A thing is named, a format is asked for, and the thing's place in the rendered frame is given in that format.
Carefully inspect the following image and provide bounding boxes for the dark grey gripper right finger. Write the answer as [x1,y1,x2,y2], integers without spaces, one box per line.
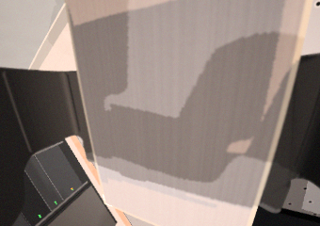
[259,53,320,213]

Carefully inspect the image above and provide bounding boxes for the grey perforated base plate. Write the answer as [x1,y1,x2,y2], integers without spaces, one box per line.
[123,0,320,226]

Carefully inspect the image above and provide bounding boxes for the beige well plate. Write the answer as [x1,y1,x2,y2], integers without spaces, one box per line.
[64,0,312,226]

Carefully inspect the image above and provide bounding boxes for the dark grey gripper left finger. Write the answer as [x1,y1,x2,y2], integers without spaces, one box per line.
[0,67,95,226]

